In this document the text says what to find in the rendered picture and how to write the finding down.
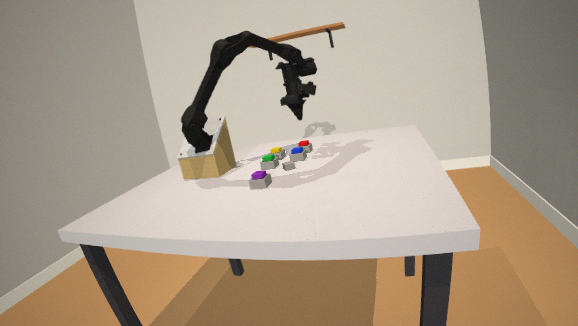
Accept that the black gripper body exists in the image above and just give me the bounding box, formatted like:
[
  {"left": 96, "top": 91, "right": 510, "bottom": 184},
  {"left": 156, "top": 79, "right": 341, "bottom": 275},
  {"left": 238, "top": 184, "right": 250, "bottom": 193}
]
[{"left": 280, "top": 78, "right": 310, "bottom": 106}]

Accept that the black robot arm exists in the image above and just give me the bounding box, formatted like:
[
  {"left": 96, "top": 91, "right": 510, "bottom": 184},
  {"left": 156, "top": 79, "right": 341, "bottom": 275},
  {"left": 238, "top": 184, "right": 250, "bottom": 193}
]
[{"left": 181, "top": 30, "right": 317, "bottom": 153}]

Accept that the yellow button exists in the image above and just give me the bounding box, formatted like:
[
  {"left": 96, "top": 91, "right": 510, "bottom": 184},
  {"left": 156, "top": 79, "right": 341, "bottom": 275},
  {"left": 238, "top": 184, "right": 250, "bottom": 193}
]
[{"left": 268, "top": 147, "right": 286, "bottom": 160}]

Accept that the blue button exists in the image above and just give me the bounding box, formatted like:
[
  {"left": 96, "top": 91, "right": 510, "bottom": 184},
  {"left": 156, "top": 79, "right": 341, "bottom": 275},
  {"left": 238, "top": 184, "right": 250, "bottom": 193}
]
[{"left": 289, "top": 147, "right": 307, "bottom": 162}]

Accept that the purple button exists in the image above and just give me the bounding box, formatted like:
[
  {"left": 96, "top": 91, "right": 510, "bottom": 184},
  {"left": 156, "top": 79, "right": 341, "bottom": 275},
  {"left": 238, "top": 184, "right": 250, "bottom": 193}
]
[{"left": 248, "top": 170, "right": 272, "bottom": 190}]

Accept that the green button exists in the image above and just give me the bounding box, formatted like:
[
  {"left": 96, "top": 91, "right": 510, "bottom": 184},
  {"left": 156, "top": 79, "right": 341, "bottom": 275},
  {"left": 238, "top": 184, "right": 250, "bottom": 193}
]
[{"left": 260, "top": 154, "right": 279, "bottom": 170}]

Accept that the red button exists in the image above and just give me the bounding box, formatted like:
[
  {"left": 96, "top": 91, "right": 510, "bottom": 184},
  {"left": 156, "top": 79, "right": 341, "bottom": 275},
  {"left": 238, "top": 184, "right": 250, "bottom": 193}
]
[{"left": 296, "top": 140, "right": 313, "bottom": 153}]

